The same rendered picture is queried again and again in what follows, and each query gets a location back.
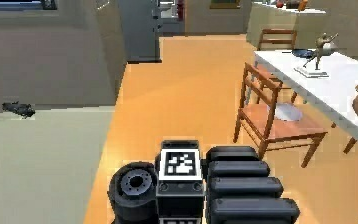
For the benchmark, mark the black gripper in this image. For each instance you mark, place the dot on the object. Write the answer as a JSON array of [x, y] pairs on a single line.
[[133, 193]]

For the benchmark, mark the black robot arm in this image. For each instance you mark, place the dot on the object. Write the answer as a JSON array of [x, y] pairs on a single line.
[[240, 186]]

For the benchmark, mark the brown wooden chair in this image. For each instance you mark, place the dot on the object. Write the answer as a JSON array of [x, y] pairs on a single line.
[[277, 38], [273, 126]]

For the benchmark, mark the grey fridge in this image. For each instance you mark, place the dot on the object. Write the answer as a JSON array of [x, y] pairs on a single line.
[[140, 30]]

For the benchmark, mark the dark blue plate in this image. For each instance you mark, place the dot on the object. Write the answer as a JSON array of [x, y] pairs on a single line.
[[302, 53]]

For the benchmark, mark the window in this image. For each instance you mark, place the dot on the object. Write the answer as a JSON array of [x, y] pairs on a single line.
[[17, 4]]

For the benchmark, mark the pale kitchen counter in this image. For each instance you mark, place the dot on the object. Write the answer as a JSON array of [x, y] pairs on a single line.
[[280, 23]]

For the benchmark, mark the white long table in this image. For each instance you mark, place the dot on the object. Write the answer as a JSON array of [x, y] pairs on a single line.
[[333, 83]]

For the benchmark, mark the bronze figure statue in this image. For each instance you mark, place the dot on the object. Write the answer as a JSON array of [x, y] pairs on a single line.
[[320, 50]]

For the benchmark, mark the red apple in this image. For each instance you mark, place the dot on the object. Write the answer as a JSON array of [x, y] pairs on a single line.
[[279, 4]]

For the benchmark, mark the orange bottle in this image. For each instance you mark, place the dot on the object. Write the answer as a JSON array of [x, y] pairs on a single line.
[[302, 5]]

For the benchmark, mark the framed wall picture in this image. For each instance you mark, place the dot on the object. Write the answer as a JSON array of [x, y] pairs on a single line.
[[225, 3]]

